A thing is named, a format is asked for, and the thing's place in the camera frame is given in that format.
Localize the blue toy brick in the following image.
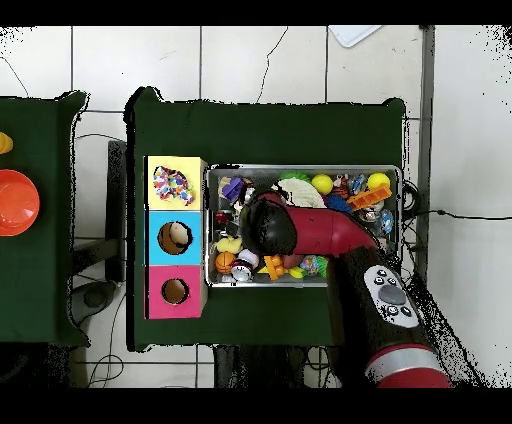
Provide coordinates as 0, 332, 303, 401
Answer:
221, 176, 246, 202

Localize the yellow smiley ball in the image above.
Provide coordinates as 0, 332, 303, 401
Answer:
366, 172, 391, 192

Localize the colourful dotted cloth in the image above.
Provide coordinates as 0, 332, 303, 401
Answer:
171, 169, 196, 207
152, 165, 181, 201

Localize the neighbouring green cloth table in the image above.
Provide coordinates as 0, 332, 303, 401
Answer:
0, 90, 91, 347

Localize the white tray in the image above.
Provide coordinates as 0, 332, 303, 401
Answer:
327, 25, 383, 49

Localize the orange striped tiger toy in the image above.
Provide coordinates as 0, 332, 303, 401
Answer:
331, 174, 351, 200

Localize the orange toy brick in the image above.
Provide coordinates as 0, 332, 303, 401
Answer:
346, 184, 393, 211

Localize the cream waffle cloth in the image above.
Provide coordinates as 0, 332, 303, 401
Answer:
276, 177, 327, 209

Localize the dark green table cloth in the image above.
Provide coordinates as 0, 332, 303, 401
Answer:
125, 86, 407, 353

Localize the wooden box with three holes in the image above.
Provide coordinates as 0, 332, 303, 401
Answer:
142, 155, 208, 321

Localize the small orange basketball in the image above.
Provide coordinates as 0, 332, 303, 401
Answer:
214, 251, 237, 275

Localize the silver mesh bin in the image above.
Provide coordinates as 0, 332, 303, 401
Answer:
204, 164, 402, 288

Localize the blue spiky ball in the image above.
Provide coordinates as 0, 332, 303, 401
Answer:
325, 193, 353, 214

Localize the orange plastic bowl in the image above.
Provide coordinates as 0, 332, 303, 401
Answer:
0, 168, 41, 237

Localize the plain yellow ball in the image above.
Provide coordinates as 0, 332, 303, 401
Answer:
310, 173, 334, 196

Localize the black cable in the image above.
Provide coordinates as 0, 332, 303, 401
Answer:
399, 207, 512, 222

